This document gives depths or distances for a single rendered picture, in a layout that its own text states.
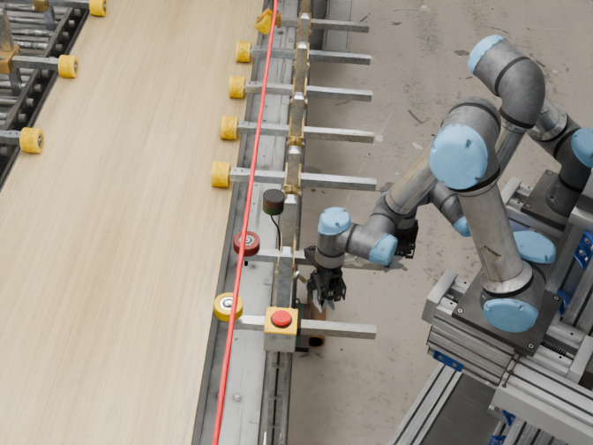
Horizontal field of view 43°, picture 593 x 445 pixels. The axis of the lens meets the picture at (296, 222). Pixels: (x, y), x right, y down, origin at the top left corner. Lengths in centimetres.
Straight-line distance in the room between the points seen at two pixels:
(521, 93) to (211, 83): 137
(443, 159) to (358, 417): 163
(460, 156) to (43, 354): 116
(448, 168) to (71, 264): 116
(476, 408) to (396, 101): 221
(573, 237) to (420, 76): 286
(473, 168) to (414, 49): 357
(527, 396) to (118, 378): 101
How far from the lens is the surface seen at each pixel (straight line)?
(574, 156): 226
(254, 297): 249
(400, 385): 310
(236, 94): 280
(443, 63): 497
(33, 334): 210
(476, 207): 162
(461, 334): 209
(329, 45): 474
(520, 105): 193
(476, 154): 152
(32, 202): 246
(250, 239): 226
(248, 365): 232
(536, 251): 186
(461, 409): 283
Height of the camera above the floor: 251
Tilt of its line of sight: 43 degrees down
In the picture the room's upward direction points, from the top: 5 degrees clockwise
